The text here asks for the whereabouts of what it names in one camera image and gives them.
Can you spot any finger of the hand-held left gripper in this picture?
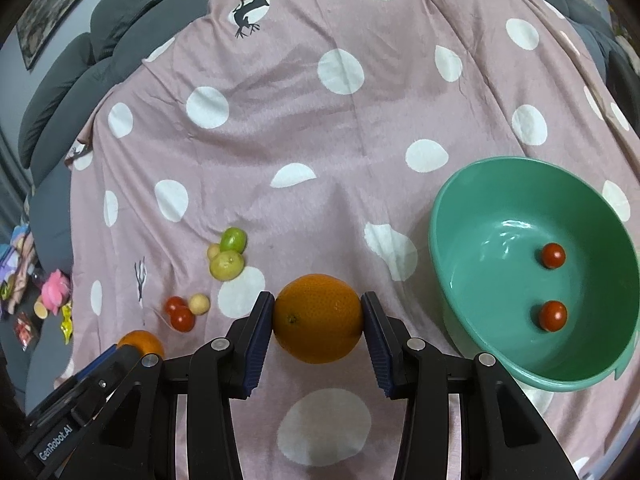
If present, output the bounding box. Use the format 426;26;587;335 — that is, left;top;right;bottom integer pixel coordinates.
52;345;143;411

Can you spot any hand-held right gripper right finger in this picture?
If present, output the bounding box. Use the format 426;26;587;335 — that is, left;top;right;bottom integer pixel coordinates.
361;291;583;480

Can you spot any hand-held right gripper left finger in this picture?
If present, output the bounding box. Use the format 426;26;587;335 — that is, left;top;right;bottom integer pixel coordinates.
47;291;275;480

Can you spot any small orange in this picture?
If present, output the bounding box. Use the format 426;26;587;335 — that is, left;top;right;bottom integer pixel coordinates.
117;330;166;361

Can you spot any large orange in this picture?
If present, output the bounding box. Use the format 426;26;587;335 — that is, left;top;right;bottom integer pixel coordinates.
272;273;364;365

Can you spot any yellow-green lime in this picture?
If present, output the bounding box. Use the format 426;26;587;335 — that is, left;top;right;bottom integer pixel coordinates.
209;251;245;281

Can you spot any green lime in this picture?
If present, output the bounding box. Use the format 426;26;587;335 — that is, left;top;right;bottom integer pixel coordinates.
220;227;248;254

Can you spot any green plastic bowl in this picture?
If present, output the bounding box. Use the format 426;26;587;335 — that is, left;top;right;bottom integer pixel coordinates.
427;156;640;393

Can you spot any yellow snack packet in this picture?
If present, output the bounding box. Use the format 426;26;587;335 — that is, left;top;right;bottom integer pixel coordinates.
60;302;75;345

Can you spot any red snack packet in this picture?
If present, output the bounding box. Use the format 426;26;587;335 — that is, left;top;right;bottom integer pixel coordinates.
14;312;41;348

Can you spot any pink plush toy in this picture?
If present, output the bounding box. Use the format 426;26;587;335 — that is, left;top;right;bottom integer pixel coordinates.
41;269;71;311

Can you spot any pink polka dot blanket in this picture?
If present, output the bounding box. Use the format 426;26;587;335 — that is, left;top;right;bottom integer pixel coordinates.
62;0;640;480

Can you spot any grey sofa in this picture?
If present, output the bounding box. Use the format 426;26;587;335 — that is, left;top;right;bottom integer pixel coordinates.
17;0;640;411

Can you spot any black cushion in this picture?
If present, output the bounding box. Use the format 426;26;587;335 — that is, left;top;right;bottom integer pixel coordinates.
607;50;640;111

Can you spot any framed wall picture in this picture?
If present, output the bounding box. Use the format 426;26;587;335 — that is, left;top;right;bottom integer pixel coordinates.
15;0;103;68

